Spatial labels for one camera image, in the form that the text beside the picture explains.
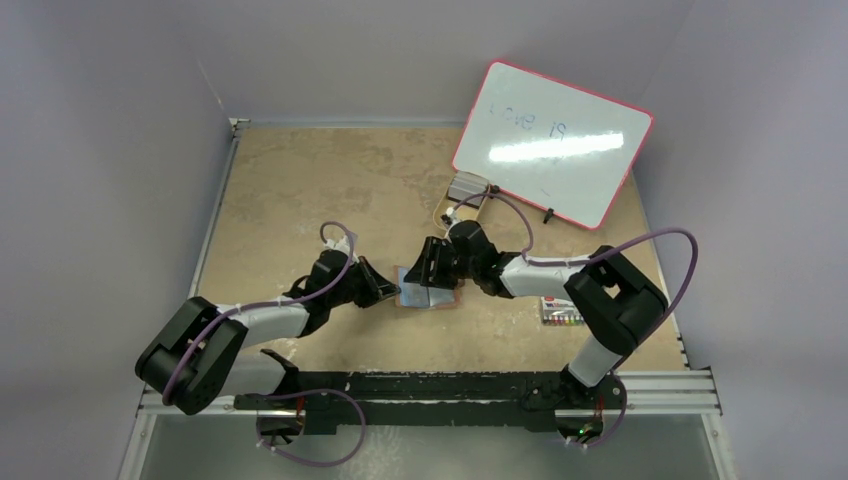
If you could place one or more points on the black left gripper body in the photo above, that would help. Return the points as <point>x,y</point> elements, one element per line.
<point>336,298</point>

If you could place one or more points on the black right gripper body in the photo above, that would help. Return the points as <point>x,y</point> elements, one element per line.
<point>441,263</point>

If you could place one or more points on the pink leather card holder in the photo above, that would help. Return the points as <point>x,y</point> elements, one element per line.
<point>439,298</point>

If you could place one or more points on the stack of credit cards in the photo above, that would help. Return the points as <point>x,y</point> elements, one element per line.
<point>465,184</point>

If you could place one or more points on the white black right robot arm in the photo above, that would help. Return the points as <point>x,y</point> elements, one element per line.
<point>619,304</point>

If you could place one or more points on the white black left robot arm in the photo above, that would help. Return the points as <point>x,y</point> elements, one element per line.
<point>193,359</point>

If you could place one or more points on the marker pen pack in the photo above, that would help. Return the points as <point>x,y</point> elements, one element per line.
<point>559,312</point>

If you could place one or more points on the pink framed whiteboard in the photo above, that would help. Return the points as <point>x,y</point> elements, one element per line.
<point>558,147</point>

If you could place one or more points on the aluminium table frame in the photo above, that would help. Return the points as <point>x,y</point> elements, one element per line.
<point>291,192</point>

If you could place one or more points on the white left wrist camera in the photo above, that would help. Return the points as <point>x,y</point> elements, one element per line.
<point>347,242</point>

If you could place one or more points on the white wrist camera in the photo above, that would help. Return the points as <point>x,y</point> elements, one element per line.
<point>347,242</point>
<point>449,218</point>

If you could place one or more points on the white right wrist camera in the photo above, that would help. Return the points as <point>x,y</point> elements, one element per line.
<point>449,218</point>

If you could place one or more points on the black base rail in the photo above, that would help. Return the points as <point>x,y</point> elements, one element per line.
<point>538,401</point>

